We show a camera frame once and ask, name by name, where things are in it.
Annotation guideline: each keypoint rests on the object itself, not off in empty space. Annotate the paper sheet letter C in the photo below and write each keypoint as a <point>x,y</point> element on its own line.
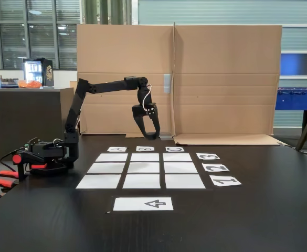
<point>174,149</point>

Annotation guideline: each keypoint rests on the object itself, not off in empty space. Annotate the brown cardboard sheet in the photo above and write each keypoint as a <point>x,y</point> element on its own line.
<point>226,78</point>
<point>116,52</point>

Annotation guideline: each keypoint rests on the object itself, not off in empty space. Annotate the blue foosball table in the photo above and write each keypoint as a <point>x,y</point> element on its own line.
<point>297,101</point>

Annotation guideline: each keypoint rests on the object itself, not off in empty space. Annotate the paper sheet number 2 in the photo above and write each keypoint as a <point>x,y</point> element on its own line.
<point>215,167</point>

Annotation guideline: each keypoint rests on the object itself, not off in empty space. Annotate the black mini fridge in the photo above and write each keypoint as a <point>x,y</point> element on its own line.
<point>40,71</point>

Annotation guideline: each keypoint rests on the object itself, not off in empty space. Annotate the white arrow paper sheet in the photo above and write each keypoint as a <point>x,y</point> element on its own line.
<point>129,204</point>

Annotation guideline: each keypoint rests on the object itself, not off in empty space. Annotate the red black clamp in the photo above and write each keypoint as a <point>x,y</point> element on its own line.
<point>19,160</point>

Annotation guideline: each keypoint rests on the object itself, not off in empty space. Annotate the paper sheet number 3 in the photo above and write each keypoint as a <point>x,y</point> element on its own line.
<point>208,156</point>

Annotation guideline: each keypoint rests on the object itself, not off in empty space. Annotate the white nine-square grid sheet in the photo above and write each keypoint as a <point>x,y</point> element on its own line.
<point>142,168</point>

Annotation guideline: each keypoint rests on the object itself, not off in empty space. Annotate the grey tape strip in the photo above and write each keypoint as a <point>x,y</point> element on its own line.
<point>167,83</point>
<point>166,136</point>

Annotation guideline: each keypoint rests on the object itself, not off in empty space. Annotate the paper sheet letter B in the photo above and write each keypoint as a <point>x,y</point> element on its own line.
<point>145,148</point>

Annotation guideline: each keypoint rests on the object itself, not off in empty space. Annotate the dark brown counter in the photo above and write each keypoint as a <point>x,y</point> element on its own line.
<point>19,118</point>

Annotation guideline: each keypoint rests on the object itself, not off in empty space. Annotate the paper sheet number 1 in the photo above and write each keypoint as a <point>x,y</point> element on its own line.
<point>225,181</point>

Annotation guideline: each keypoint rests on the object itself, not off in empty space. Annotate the orange bag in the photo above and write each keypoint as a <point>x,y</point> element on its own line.
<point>30,84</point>

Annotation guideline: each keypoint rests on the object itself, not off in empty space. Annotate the paper sheet letter A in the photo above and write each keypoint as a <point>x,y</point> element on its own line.
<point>117,149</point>

